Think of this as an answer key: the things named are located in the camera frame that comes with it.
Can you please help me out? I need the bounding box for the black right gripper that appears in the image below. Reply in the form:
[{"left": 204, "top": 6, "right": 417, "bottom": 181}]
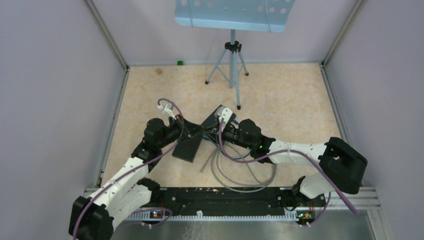
[{"left": 203, "top": 120, "right": 254, "bottom": 150}]

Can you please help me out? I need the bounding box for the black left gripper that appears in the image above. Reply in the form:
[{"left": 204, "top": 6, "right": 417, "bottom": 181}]
[{"left": 157, "top": 113, "right": 206, "bottom": 149}]

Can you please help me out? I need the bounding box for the blue ethernet cable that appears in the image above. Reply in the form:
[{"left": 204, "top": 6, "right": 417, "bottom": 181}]
[{"left": 202, "top": 119, "right": 254, "bottom": 161}]

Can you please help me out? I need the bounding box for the black mat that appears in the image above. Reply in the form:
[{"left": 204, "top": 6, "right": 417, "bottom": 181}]
[{"left": 172, "top": 133, "right": 203, "bottom": 163}]

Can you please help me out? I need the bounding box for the black network switch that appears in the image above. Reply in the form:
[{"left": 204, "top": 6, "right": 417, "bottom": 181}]
[{"left": 201, "top": 104, "right": 237, "bottom": 132}]

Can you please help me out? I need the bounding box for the grey cable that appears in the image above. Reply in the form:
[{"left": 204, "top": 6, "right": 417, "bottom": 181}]
[{"left": 200, "top": 143, "right": 278, "bottom": 194}]

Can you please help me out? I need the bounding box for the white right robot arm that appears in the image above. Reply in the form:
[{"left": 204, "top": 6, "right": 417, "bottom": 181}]
[{"left": 216, "top": 117, "right": 368, "bottom": 206}]

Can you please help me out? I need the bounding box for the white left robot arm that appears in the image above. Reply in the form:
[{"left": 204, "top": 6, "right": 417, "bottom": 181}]
[{"left": 68, "top": 115, "right": 204, "bottom": 240}]

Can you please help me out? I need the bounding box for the small wooden cube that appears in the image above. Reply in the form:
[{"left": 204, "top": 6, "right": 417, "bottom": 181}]
[{"left": 155, "top": 68, "right": 163, "bottom": 75}]

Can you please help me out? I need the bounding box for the light blue tripod stand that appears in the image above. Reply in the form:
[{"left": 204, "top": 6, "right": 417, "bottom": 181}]
[{"left": 174, "top": 0, "right": 296, "bottom": 110}]

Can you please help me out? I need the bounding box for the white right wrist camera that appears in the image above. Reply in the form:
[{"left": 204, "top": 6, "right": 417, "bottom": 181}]
[{"left": 214, "top": 105, "right": 233, "bottom": 126}]

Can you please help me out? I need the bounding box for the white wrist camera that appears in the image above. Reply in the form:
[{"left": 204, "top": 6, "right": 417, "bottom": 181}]
[
  {"left": 157, "top": 102, "right": 177, "bottom": 120},
  {"left": 214, "top": 105, "right": 233, "bottom": 126}
]

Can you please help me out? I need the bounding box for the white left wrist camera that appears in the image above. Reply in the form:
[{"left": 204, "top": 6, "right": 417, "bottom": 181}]
[{"left": 157, "top": 102, "right": 177, "bottom": 120}]

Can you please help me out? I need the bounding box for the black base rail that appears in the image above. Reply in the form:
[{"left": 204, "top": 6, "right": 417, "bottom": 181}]
[{"left": 129, "top": 186, "right": 327, "bottom": 218}]

